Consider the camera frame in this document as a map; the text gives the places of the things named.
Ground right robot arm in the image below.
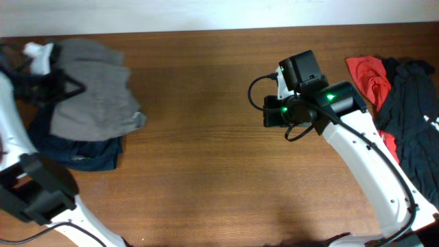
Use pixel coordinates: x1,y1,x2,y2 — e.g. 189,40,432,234
263,50,438,246

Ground dark navy folded garment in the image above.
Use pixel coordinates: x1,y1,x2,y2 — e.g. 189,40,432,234
27,105,123,172

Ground black garment with white print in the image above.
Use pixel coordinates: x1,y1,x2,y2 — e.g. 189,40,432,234
375,58,438,207

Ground grey shorts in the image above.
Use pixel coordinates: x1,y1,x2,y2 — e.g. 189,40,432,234
49,38,147,141

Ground red garment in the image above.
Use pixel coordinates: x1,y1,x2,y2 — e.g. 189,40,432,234
345,56,401,165

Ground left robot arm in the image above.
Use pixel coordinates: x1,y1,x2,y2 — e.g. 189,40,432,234
1,43,129,246

